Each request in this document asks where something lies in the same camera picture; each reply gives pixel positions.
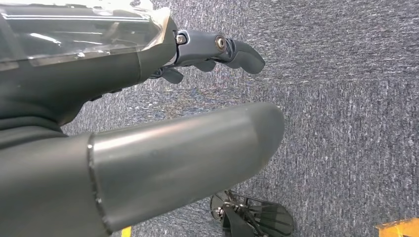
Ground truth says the black robot left foot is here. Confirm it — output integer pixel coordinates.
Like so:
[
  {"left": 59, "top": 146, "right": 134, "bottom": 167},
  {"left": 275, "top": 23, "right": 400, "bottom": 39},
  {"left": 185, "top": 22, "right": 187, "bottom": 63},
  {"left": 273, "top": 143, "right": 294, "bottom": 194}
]
[{"left": 209, "top": 190, "right": 294, "bottom": 237}]

